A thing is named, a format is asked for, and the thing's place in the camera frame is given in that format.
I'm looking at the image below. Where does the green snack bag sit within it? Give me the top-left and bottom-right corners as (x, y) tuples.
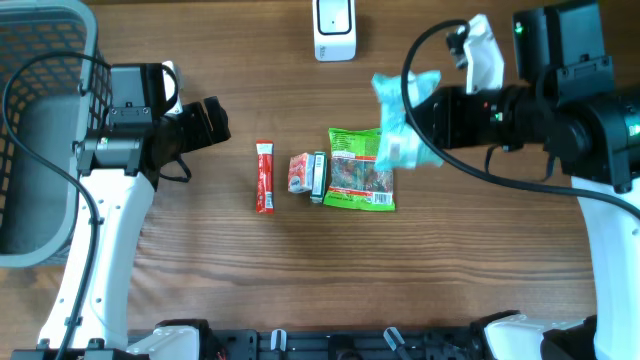
(323, 128), (396, 212)

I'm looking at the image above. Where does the white barcode scanner box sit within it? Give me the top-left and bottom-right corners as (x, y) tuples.
(312, 0), (357, 62)

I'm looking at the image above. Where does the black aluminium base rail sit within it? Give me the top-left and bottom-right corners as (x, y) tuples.
(127, 325), (481, 360)

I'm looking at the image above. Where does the red tissue packet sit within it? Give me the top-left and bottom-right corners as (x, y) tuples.
(288, 153), (315, 193)

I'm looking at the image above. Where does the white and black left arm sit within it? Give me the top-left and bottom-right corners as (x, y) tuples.
(11, 63), (231, 359)

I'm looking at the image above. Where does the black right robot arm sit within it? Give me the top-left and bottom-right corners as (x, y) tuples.
(405, 1), (639, 359)

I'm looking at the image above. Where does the teal white tissue pack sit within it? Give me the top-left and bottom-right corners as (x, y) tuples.
(371, 73), (443, 171)

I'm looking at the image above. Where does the red stick sachet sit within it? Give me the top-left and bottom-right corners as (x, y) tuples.
(256, 140), (274, 214)

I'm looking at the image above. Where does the grey plastic mesh basket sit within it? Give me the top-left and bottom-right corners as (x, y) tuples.
(1, 1), (111, 268)

